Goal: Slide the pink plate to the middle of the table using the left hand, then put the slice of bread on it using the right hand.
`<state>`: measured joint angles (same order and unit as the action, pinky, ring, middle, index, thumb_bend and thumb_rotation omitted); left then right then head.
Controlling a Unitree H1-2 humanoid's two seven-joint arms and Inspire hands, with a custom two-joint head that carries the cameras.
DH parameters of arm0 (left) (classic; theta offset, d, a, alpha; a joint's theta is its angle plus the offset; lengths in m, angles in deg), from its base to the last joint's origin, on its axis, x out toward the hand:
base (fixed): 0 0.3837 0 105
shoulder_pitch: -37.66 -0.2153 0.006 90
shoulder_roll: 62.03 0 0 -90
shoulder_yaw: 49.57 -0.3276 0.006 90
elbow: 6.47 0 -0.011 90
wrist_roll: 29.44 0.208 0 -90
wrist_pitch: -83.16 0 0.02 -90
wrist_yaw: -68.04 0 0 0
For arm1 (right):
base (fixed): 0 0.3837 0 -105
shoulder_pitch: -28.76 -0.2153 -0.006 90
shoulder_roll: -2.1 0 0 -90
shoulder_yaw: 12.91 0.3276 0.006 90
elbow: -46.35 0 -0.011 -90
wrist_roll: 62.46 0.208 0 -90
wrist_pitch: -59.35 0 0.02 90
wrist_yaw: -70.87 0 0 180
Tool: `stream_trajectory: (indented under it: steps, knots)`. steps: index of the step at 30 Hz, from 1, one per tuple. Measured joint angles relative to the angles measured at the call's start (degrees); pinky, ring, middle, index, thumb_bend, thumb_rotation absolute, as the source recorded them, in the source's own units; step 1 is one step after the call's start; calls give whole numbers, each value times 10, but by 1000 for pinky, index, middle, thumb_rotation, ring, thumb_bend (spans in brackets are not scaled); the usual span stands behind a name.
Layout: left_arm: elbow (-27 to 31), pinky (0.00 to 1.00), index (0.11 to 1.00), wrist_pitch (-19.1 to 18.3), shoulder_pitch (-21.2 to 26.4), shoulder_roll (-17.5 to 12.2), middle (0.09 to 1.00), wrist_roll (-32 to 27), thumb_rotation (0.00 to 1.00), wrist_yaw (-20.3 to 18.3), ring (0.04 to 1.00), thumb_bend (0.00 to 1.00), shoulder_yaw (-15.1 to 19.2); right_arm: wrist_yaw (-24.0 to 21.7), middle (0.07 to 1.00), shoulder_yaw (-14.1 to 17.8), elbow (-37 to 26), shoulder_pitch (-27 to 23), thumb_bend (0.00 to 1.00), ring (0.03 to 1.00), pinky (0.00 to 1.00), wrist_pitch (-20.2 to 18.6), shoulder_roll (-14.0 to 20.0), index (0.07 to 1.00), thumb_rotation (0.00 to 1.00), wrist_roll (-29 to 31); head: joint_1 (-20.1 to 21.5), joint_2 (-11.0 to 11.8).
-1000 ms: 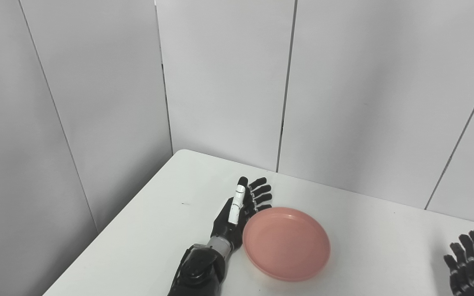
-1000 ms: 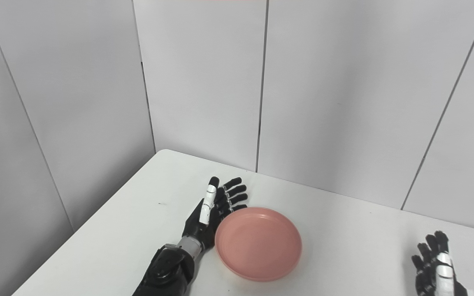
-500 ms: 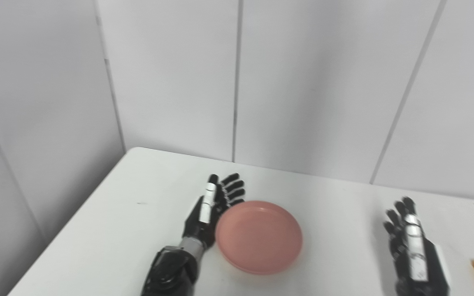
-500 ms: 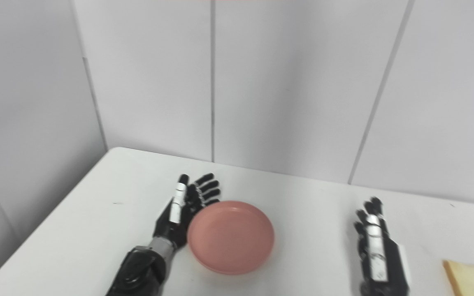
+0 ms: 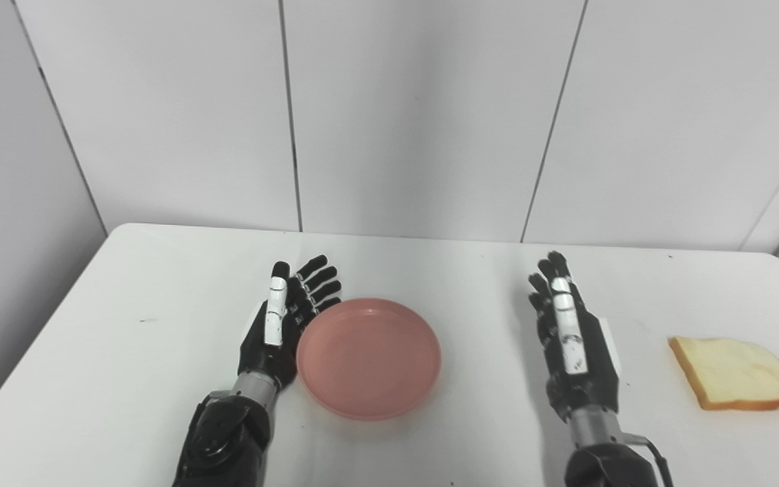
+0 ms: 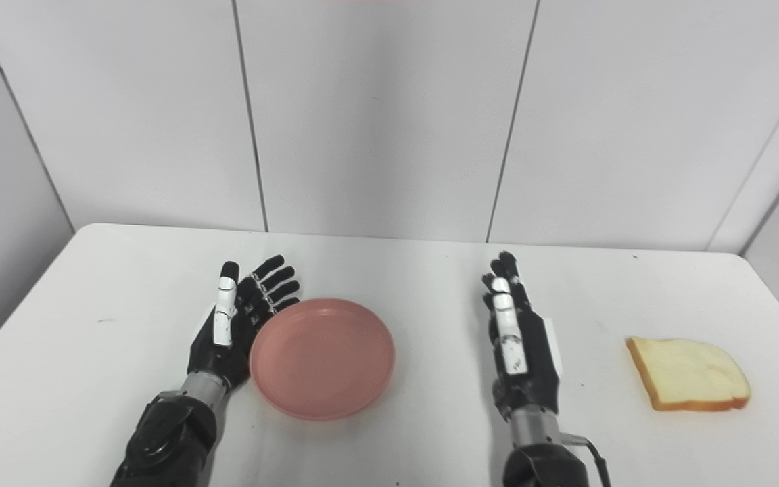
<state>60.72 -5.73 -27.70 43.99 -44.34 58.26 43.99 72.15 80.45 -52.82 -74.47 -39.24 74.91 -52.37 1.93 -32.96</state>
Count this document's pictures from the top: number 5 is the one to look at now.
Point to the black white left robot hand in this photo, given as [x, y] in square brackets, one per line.
[281, 325]

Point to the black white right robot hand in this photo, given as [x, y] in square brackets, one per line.
[575, 345]

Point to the pink round plate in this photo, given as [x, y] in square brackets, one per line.
[368, 358]

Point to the slice of white bread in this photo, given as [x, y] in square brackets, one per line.
[731, 374]

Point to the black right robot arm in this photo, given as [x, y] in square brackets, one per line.
[606, 453]

